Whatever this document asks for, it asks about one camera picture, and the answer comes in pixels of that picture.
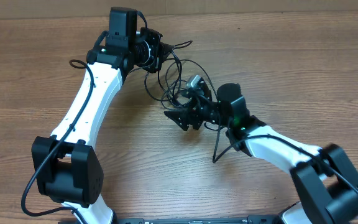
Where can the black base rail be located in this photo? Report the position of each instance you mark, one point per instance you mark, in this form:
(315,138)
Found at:
(250,219)

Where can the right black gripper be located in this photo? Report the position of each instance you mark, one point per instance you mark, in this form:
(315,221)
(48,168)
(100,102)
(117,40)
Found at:
(184,117)

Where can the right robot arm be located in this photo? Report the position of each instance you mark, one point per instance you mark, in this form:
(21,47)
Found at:
(325,179)

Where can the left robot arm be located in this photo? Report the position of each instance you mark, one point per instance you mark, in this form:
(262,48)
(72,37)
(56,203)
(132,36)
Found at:
(68,174)

